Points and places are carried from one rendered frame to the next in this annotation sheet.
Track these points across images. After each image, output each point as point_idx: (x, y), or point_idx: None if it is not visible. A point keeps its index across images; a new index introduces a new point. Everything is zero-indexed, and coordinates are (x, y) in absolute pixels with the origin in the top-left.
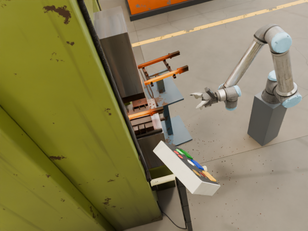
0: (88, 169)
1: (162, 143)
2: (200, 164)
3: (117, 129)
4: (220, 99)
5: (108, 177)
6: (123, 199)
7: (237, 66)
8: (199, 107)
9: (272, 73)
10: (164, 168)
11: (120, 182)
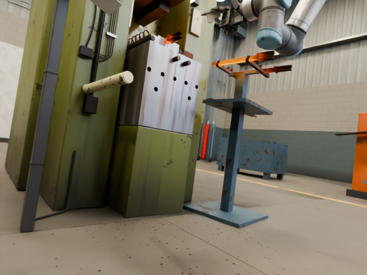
0: (70, 7)
1: None
2: (191, 235)
3: None
4: (242, 4)
5: (70, 27)
6: (60, 88)
7: None
8: (205, 12)
9: None
10: (130, 136)
11: (70, 41)
